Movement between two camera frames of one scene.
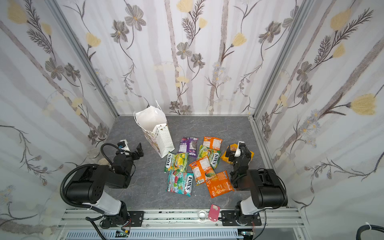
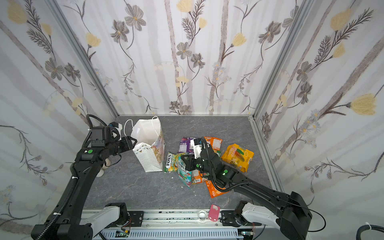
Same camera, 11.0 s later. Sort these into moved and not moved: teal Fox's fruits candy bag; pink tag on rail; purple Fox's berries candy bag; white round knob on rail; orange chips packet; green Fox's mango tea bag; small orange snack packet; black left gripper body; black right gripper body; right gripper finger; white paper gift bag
Moved: white paper gift bag; teal Fox's fruits candy bag; black right gripper body; black left gripper body; right gripper finger
Not moved: small orange snack packet; orange chips packet; purple Fox's berries candy bag; pink tag on rail; green Fox's mango tea bag; white round knob on rail
